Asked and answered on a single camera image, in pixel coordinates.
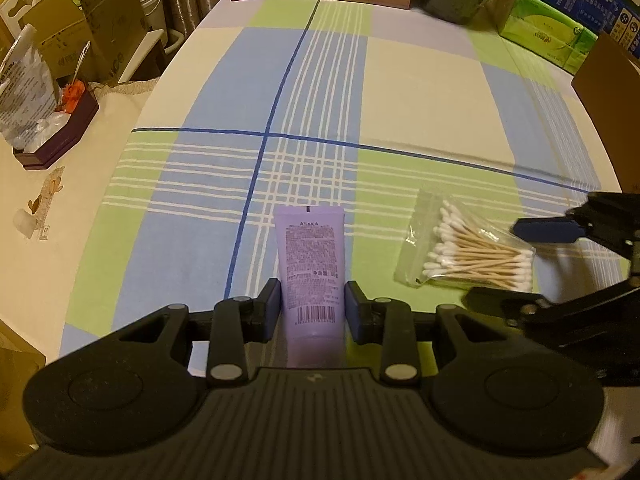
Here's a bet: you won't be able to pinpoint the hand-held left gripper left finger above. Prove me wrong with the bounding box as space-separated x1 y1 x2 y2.
117 277 283 387

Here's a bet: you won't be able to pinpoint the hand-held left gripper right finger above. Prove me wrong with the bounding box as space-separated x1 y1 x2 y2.
345 280 502 387

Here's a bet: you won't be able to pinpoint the white stool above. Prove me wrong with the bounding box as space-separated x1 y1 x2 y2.
117 27 184 84

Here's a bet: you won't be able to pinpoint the green tissue pack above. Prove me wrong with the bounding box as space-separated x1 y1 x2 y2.
497 0 601 76

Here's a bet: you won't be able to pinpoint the checked cloth desktop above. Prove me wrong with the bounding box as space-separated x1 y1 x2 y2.
60 0 624 362

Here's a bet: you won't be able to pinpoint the dark brown octagonal box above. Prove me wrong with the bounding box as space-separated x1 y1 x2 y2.
12 87 100 171

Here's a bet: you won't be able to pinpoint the small clear sticker stand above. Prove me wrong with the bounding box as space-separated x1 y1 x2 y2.
13 165 66 241

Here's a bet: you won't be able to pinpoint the purple cream tube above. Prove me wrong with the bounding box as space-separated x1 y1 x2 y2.
272 204 347 369

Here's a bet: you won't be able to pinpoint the blue printed carton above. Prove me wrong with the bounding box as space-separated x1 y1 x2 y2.
520 0 640 61

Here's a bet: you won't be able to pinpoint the metal spoon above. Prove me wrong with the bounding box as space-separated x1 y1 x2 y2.
67 40 92 87

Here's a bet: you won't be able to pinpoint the open cardboard box with clutter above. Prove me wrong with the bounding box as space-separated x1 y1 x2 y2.
0 317 49 462

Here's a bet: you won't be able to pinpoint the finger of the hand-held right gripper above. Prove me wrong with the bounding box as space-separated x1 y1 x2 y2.
462 272 640 347
510 191 640 261

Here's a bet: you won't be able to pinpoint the cream tablecloth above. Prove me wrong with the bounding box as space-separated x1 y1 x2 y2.
0 80 167 362

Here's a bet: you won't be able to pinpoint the brown cardboard boxes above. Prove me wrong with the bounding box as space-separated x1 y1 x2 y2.
80 0 151 84

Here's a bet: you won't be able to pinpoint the crumpled white plastic bag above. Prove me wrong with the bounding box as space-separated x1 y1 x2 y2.
0 25 59 152

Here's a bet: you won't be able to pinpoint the brown cardboard box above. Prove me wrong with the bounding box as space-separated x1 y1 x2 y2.
570 32 640 197

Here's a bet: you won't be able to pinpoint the plain cardboard box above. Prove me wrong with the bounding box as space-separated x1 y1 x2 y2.
22 0 109 84

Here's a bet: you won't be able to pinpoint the bag of cotton swabs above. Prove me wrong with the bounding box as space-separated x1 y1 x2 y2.
393 188 536 294

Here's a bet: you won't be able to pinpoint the orange small item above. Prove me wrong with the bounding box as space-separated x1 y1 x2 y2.
59 80 86 112

